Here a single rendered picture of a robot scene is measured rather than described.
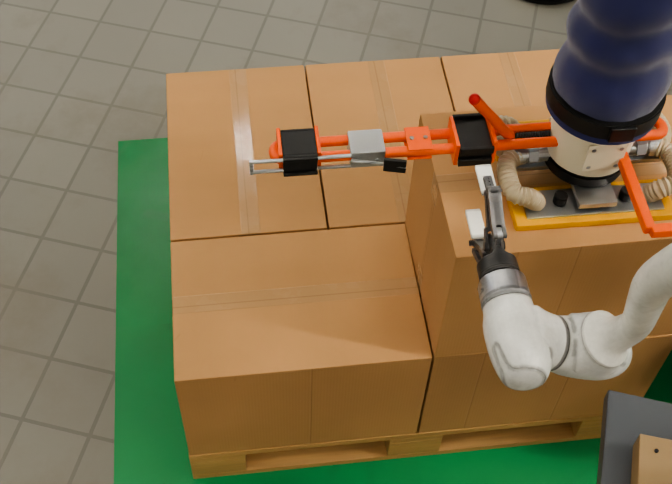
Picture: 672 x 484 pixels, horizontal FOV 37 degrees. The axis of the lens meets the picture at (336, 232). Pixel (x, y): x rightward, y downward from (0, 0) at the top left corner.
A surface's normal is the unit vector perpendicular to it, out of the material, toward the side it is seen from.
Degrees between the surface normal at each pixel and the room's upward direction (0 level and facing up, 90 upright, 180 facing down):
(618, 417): 0
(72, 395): 0
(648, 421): 0
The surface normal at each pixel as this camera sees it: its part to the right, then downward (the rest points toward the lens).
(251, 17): 0.03, -0.60
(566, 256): 0.13, 0.80
